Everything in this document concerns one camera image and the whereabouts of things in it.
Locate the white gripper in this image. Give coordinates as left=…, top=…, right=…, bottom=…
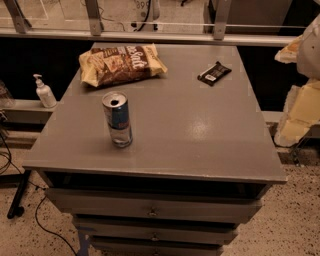
left=274, top=14, right=320, bottom=147

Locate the grey metal railing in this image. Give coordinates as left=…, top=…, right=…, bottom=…
left=0, top=0, right=320, bottom=48

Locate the black RXBAR chocolate bar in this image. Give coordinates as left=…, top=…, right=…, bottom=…
left=197, top=61, right=231, bottom=86

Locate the yellow brown chip bag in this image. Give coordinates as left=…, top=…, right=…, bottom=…
left=79, top=44, right=167, bottom=87

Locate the black stand leg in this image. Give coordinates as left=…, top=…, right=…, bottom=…
left=7, top=170, right=31, bottom=219

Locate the black floor cable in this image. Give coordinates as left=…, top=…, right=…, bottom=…
left=0, top=129, right=78, bottom=256

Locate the grey drawer cabinet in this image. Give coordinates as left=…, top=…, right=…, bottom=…
left=24, top=45, right=286, bottom=256

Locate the Red Bull can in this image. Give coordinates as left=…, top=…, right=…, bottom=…
left=102, top=91, right=133, bottom=148

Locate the white pump sanitizer bottle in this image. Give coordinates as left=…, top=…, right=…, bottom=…
left=33, top=74, right=57, bottom=108

